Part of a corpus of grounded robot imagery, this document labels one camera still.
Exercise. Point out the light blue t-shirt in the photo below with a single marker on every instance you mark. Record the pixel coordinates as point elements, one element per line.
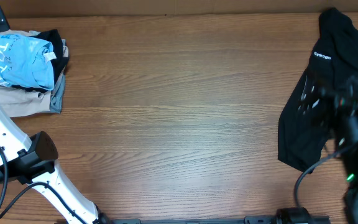
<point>26,62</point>

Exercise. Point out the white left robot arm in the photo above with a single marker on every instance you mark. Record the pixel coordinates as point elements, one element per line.
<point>33,161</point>

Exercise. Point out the beige folded garment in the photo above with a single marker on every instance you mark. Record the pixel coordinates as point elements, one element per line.
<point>19,102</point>

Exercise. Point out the grey-blue folded garment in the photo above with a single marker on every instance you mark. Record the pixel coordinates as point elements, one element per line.
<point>56,97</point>

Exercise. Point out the black unfolded garment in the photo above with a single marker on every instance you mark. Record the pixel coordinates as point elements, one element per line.
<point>332,71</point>

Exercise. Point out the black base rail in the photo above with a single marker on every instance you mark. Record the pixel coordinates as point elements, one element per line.
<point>282,216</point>

